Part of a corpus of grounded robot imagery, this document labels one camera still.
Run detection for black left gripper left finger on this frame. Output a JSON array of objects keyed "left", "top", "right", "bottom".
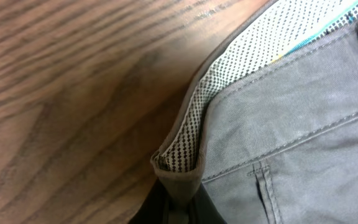
[{"left": 129, "top": 179, "right": 170, "bottom": 224}]

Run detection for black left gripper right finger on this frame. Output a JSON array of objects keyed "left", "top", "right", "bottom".
[{"left": 191, "top": 184, "right": 226, "bottom": 224}]

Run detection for grey shorts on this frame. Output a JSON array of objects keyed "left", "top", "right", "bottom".
[{"left": 151, "top": 0, "right": 358, "bottom": 223}]

